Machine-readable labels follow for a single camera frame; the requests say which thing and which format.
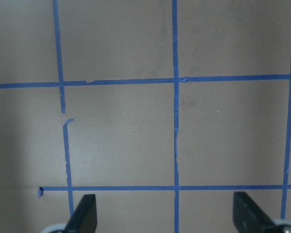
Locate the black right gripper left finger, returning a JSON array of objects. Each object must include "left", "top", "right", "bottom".
[{"left": 64, "top": 194, "right": 97, "bottom": 233}]

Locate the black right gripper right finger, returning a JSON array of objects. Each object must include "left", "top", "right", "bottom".
[{"left": 233, "top": 192, "right": 281, "bottom": 233}]

